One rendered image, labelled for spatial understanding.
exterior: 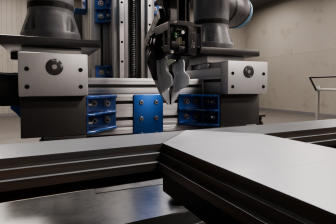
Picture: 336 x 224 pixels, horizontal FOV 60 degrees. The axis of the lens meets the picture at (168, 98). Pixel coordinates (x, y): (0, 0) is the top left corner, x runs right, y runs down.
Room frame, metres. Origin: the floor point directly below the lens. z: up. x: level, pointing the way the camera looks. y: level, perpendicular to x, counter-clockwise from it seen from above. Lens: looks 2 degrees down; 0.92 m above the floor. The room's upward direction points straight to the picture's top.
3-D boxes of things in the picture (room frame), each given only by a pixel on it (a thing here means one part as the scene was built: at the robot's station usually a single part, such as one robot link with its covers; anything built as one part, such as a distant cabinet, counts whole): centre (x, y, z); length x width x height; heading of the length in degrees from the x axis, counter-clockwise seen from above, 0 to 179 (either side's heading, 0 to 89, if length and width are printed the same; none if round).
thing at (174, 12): (0.57, -0.01, 1.04); 0.09 x 0.08 x 0.12; 26
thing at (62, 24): (0.78, 0.31, 1.09); 0.15 x 0.15 x 0.10
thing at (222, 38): (0.98, -0.14, 1.09); 0.15 x 0.15 x 0.10
